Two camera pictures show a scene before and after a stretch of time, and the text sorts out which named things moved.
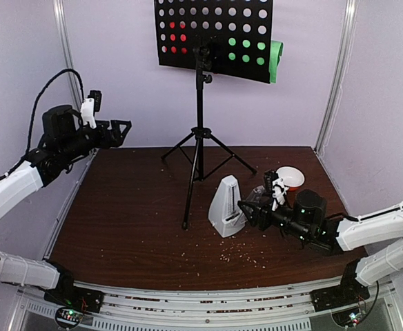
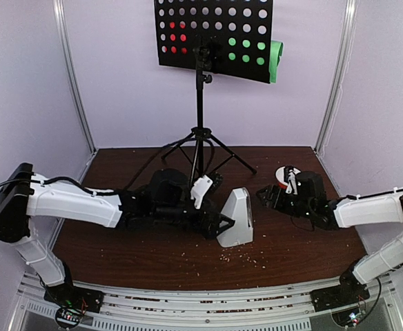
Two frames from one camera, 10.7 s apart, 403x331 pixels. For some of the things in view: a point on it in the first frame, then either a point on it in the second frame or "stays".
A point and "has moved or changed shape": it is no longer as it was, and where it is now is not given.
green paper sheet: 276,52 stays
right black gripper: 261,214 → 277,198
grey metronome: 225,213 has moved or changed shape
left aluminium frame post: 61,16 stays
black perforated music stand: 226,37 stays
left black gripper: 116,139 → 211,231
